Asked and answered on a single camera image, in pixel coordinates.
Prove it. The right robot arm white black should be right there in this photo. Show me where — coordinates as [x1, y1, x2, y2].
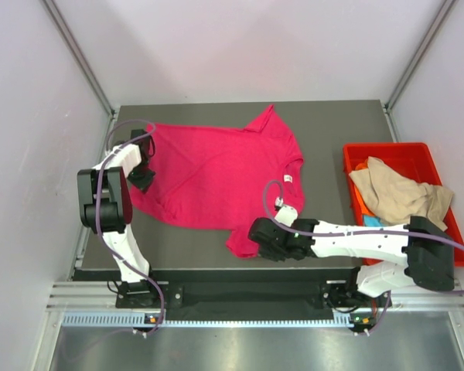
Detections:
[248, 216, 455, 306]

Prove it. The aluminium frame rail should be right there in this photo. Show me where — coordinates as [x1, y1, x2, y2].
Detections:
[46, 281, 464, 311]

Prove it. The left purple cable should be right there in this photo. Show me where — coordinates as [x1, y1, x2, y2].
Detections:
[94, 118, 167, 335]

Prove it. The pink t shirt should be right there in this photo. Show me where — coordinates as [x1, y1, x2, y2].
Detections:
[130, 105, 305, 258]

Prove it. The beige t shirt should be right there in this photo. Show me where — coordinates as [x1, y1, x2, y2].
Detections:
[349, 157, 454, 231]

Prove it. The orange t shirt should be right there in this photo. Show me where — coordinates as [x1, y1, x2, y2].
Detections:
[354, 160, 374, 216]

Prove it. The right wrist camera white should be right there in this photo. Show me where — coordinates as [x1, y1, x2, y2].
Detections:
[275, 197, 299, 227]

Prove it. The red plastic bin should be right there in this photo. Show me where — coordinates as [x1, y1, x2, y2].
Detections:
[343, 142, 464, 267]

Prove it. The blue t shirt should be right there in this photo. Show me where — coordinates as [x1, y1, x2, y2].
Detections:
[363, 214, 384, 227]

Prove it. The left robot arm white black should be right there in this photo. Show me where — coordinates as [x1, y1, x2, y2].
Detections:
[77, 129, 163, 308]

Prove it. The purple cable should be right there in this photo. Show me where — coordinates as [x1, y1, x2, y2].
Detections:
[94, 118, 167, 335]
[263, 179, 464, 337]

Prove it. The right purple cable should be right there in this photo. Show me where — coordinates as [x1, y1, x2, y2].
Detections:
[263, 179, 464, 337]

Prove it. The slotted cable duct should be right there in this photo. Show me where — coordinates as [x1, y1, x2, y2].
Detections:
[62, 311, 372, 328]

